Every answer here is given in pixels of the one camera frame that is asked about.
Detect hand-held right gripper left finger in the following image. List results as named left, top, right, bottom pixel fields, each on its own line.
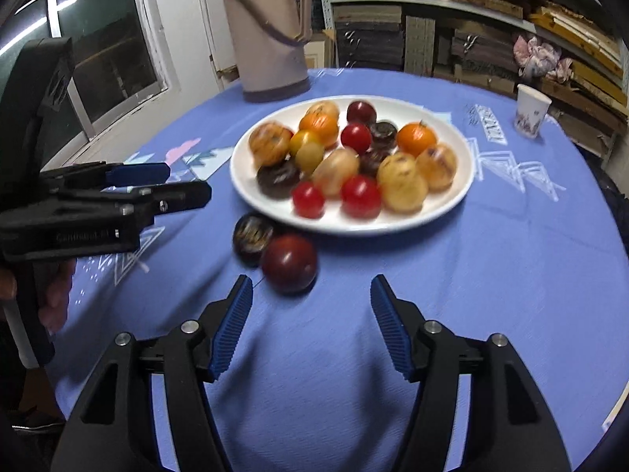
left=49, top=275, right=254, bottom=472

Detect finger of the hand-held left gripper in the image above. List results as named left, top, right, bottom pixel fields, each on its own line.
left=123, top=180, right=213, bottom=217
left=40, top=160, right=172, bottom=192

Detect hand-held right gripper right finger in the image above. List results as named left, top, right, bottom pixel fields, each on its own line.
left=370, top=275, right=573, bottom=472

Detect dark brown scarred fruit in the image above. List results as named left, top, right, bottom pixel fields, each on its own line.
left=232, top=213, right=276, bottom=267

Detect dark red plum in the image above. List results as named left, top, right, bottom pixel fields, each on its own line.
left=346, top=101, right=378, bottom=126
left=260, top=234, right=319, bottom=296

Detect dark brown round fruit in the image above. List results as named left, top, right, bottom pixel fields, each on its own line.
left=359, top=150, right=391, bottom=177
left=370, top=120, right=400, bottom=151
left=256, top=160, right=304, bottom=201

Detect white oval plate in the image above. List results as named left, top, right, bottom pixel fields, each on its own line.
left=230, top=95, right=475, bottom=235

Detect red cherry tomato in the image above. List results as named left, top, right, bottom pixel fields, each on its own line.
left=292, top=181, right=326, bottom=219
left=340, top=175, right=383, bottom=219
left=340, top=124, right=373, bottom=153

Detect yellow tomato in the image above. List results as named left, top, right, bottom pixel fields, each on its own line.
left=288, top=130, right=322, bottom=155

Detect small tan longan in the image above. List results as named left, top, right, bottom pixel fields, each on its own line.
left=296, top=142, right=324, bottom=174

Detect orange mandarin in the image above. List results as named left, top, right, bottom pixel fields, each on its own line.
left=396, top=120, right=438, bottom=158
left=299, top=113, right=340, bottom=149

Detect person's left hand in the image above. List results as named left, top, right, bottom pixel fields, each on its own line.
left=38, top=260, right=78, bottom=334

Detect white-framed window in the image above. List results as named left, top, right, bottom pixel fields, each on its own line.
left=0, top=0, right=170, bottom=158

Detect blue printed tablecloth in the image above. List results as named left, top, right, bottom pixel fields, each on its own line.
left=46, top=68, right=629, bottom=472

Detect beige thermos flask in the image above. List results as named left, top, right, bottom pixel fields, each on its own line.
left=219, top=0, right=313, bottom=104

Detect floral paper cup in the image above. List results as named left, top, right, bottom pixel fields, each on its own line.
left=513, top=83, right=552, bottom=139

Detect grey woven panel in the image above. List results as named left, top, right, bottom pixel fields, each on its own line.
left=404, top=15, right=437, bottom=77

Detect pink crumpled cloth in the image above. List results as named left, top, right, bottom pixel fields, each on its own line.
left=512, top=32, right=575, bottom=83

